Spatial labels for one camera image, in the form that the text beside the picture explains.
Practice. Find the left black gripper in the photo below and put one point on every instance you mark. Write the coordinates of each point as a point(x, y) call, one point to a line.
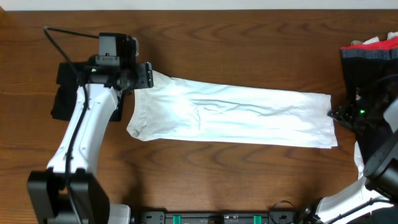
point(143, 73)

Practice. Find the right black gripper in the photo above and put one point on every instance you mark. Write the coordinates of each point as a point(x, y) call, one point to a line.
point(344, 116)

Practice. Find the white t-shirt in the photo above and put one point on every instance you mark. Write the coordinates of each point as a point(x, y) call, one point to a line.
point(179, 109)

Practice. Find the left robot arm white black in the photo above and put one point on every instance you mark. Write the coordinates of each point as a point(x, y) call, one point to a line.
point(67, 191)

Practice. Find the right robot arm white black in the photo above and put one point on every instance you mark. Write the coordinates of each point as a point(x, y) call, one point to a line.
point(375, 190)

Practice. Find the black garment with red band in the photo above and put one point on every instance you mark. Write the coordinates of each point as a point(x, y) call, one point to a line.
point(372, 67)

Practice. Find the white cloth under pile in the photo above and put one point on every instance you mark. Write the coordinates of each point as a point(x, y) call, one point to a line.
point(358, 159)

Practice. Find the folded black shirt with logo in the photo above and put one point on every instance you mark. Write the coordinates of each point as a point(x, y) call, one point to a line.
point(65, 98)

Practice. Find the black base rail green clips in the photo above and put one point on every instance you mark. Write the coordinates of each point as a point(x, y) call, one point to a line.
point(281, 212)

